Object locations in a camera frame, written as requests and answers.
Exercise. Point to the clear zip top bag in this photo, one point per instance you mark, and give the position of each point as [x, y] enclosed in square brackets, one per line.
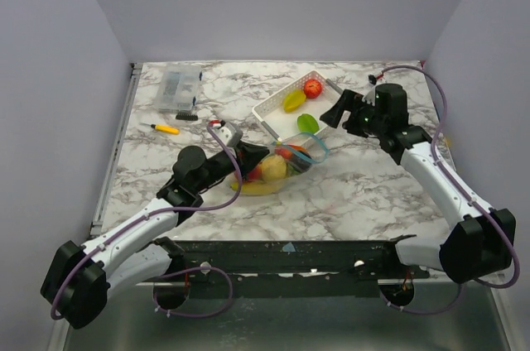
[318, 153]

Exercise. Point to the black metal base rail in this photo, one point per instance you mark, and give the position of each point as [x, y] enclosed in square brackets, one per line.
[279, 269]

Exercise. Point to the red toy apple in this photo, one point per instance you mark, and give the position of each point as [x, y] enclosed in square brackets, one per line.
[256, 174]

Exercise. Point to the white perforated plastic basket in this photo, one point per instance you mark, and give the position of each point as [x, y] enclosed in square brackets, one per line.
[282, 126]

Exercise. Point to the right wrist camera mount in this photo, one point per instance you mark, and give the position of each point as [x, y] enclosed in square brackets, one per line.
[370, 98]

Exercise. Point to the yellow toy banana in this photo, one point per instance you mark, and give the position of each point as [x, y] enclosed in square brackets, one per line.
[260, 188]

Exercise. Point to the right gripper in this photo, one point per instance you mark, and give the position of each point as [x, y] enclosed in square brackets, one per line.
[349, 108]

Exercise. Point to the small black comb part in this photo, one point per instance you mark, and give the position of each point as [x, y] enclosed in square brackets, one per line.
[188, 117]

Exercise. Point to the green toy starfruit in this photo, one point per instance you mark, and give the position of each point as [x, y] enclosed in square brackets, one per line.
[307, 123]

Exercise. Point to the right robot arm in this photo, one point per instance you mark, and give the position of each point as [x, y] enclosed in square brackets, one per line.
[480, 241]

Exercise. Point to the yellow toy lemon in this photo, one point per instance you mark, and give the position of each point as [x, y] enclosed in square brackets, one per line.
[274, 168]

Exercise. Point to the clear plastic parts box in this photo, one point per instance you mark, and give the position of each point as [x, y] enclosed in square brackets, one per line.
[178, 89]

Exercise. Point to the yellow handled screwdriver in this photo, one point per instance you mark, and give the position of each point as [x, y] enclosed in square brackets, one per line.
[162, 128]

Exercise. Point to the small red toy tomato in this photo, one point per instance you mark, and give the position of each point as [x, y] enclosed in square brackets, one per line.
[312, 88]

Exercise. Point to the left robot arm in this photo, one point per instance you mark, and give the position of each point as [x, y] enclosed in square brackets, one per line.
[77, 283]

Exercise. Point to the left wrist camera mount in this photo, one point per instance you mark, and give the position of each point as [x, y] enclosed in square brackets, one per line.
[229, 133]

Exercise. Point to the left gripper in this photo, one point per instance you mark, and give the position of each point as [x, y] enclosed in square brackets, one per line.
[251, 156]

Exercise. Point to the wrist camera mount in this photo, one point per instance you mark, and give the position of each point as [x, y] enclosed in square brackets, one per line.
[370, 98]
[229, 133]

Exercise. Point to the red orange toy mango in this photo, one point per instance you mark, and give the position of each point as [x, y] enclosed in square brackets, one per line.
[287, 152]

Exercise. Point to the dark purple toy eggplant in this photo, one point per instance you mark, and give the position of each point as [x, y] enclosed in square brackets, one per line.
[298, 164]

